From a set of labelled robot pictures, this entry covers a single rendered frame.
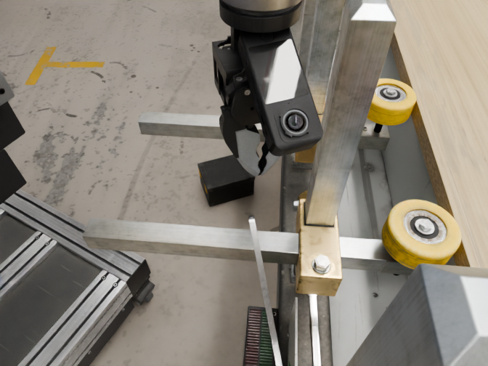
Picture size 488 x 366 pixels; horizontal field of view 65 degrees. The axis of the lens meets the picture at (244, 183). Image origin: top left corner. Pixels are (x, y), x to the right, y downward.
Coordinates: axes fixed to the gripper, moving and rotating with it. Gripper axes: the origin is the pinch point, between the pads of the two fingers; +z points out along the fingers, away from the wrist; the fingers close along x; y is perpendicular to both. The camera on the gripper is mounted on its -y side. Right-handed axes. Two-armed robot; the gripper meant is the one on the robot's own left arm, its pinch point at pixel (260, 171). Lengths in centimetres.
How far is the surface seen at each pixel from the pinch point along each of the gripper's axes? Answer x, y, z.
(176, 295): 17, 31, 92
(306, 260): -2.8, -9.8, 6.3
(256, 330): 3.3, -10.9, 22.0
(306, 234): -4.3, -6.4, 6.3
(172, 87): -1, 152, 92
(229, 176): -12, 69, 80
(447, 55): -41.0, 18.9, 2.2
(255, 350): 4.4, -13.5, 22.0
